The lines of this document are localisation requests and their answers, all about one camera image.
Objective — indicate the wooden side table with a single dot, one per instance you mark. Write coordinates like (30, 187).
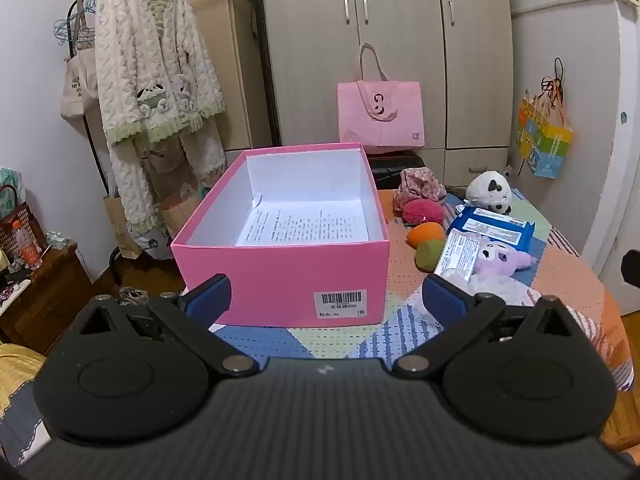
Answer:
(50, 300)

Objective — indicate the woven basket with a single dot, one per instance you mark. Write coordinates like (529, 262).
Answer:
(9, 232)

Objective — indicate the printed paper sheet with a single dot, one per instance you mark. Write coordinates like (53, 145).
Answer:
(300, 225)

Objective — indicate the pink tote bag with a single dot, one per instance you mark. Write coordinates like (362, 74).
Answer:
(380, 110)

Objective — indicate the red fluffy plush ball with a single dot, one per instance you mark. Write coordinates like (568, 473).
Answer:
(422, 212)

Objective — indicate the black suitcase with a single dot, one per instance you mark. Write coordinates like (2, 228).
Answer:
(395, 167)

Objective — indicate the orange soft ball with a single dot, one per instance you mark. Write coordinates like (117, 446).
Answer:
(425, 232)

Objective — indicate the pink floral cloth pouch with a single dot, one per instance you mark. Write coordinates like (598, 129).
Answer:
(417, 185)

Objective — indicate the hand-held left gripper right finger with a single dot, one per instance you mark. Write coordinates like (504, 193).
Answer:
(445, 301)

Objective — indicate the patchwork table cloth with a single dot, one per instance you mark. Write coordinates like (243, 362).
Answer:
(565, 270)

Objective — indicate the white round plush toy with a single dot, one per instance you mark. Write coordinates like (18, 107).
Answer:
(482, 190)

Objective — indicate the yellow blanket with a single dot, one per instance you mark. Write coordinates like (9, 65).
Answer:
(17, 370)

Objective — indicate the brown paper bag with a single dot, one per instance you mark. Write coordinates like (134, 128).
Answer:
(120, 230)
(177, 215)

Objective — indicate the cream fleece pajama trousers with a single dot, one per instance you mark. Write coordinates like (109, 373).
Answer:
(130, 185)

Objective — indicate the cream fleece pajama jacket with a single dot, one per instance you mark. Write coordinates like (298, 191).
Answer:
(150, 60)

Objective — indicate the purple plush toy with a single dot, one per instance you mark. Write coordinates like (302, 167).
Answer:
(497, 262)

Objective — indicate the colourful gift bag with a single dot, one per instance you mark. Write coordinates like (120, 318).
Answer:
(547, 145)

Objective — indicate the orange drink bottle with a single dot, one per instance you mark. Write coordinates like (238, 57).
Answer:
(27, 247)

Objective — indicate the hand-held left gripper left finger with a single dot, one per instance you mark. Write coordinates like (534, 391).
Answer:
(210, 300)

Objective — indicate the canvas tote bag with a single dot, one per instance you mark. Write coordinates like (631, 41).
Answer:
(75, 85)

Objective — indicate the black clothes rack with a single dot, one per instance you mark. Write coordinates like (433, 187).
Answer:
(91, 132)

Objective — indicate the beige wardrobe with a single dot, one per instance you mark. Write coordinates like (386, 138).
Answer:
(400, 20)

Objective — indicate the white labelled packet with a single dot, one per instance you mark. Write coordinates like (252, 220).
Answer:
(457, 255)

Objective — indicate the blue wet wipes packet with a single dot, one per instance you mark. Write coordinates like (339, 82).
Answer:
(480, 227)

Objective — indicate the green soft ball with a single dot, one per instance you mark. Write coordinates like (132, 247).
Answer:
(429, 255)

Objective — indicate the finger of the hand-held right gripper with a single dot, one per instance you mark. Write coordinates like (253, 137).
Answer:
(632, 270)

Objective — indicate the green tissue pack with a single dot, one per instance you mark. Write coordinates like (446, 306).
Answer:
(10, 182)

